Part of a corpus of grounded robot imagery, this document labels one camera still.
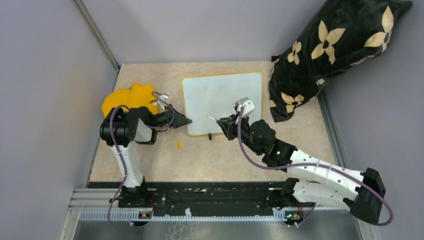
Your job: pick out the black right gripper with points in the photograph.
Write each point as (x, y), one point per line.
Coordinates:
(229, 125)

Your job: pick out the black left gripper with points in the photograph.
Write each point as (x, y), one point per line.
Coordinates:
(179, 120)

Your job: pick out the white board yellow frame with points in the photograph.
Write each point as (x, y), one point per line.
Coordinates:
(214, 96)

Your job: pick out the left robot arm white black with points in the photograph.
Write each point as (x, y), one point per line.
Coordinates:
(124, 127)

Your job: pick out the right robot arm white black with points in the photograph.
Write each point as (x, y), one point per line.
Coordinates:
(361, 193)

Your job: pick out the yellow cloth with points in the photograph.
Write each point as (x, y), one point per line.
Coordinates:
(138, 95)

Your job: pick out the black floral pillow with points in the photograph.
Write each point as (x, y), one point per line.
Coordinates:
(342, 34)

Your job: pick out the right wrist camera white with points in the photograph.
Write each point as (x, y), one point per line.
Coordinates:
(247, 105)

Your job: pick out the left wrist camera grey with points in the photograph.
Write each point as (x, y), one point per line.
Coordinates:
(162, 100)

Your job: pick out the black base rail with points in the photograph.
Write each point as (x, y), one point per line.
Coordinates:
(187, 202)

